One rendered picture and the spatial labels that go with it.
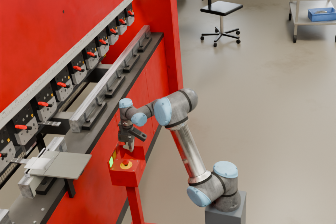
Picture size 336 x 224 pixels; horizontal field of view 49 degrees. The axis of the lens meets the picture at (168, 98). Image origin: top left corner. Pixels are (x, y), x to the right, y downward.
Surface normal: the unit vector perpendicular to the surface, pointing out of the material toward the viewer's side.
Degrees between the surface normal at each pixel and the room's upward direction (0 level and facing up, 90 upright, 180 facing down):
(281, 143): 0
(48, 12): 90
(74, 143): 0
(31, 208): 0
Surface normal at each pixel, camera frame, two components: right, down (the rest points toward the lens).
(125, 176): -0.20, 0.51
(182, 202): -0.09, -0.86
